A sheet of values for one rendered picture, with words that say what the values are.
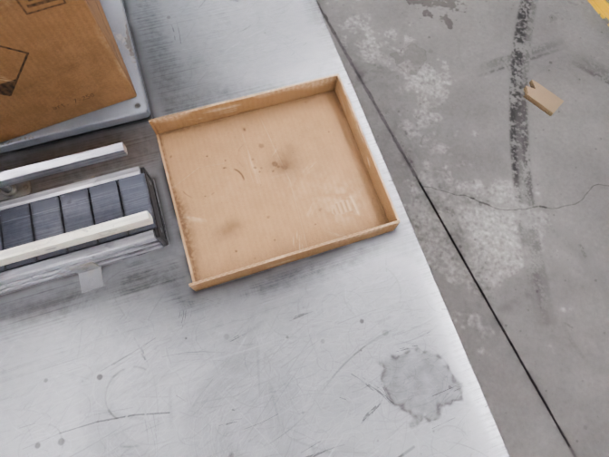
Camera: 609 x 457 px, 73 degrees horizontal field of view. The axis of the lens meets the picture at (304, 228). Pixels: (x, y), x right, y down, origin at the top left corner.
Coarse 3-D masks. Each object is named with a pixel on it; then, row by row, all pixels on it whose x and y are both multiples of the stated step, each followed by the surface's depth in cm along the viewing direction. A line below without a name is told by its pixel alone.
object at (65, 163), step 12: (120, 144) 49; (72, 156) 48; (84, 156) 48; (96, 156) 48; (108, 156) 49; (120, 156) 50; (24, 168) 47; (36, 168) 47; (48, 168) 47; (60, 168) 48; (72, 168) 49; (0, 180) 47; (12, 180) 47; (24, 180) 48
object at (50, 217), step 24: (72, 192) 55; (96, 192) 55; (120, 192) 56; (144, 192) 56; (0, 216) 54; (24, 216) 54; (48, 216) 54; (72, 216) 54; (96, 216) 54; (120, 216) 55; (0, 240) 53; (24, 240) 53; (96, 240) 53; (24, 264) 52
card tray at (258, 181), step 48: (288, 96) 66; (336, 96) 68; (192, 144) 64; (240, 144) 64; (288, 144) 64; (336, 144) 65; (192, 192) 61; (240, 192) 61; (288, 192) 62; (336, 192) 62; (384, 192) 59; (192, 240) 59; (240, 240) 59; (288, 240) 59; (336, 240) 56; (192, 288) 55
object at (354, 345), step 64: (128, 0) 72; (192, 0) 73; (256, 0) 74; (192, 64) 69; (256, 64) 69; (320, 64) 70; (128, 128) 64; (320, 256) 59; (384, 256) 60; (0, 320) 55; (64, 320) 55; (128, 320) 55; (192, 320) 56; (256, 320) 56; (320, 320) 57; (384, 320) 57; (448, 320) 57; (0, 384) 52; (64, 384) 52; (128, 384) 53; (192, 384) 53; (256, 384) 54; (320, 384) 54; (384, 384) 54; (448, 384) 55; (0, 448) 50; (64, 448) 50; (128, 448) 51; (192, 448) 51; (256, 448) 51; (320, 448) 52; (384, 448) 52; (448, 448) 52
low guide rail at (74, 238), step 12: (132, 216) 51; (144, 216) 51; (84, 228) 50; (96, 228) 50; (108, 228) 50; (120, 228) 51; (132, 228) 52; (48, 240) 50; (60, 240) 50; (72, 240) 50; (84, 240) 51; (0, 252) 49; (12, 252) 49; (24, 252) 49; (36, 252) 50; (48, 252) 51; (0, 264) 50
